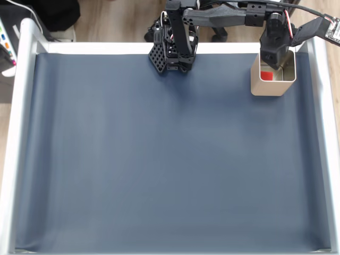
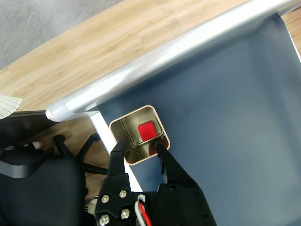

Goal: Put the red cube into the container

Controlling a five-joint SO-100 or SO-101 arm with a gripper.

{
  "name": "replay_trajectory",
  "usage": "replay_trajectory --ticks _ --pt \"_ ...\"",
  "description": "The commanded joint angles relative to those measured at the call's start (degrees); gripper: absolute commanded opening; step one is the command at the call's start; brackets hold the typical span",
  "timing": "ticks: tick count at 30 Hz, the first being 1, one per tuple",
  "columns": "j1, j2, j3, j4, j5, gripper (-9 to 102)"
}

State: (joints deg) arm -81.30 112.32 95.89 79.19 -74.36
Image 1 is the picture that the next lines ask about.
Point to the red cube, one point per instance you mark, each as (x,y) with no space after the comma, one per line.
(266,75)

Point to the square metal container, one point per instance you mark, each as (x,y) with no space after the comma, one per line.
(265,87)

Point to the black office chair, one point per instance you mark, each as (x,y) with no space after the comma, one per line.
(219,33)

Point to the blue-grey table mat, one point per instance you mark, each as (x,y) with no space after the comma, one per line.
(159,172)

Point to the person's leg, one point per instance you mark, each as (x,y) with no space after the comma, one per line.
(53,13)

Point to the dark grey box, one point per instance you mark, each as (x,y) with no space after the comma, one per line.
(10,13)

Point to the white device coloured labels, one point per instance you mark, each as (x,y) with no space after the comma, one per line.
(6,45)

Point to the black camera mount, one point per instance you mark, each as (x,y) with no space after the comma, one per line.
(308,30)

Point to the camera circuit board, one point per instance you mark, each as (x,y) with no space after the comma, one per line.
(333,29)

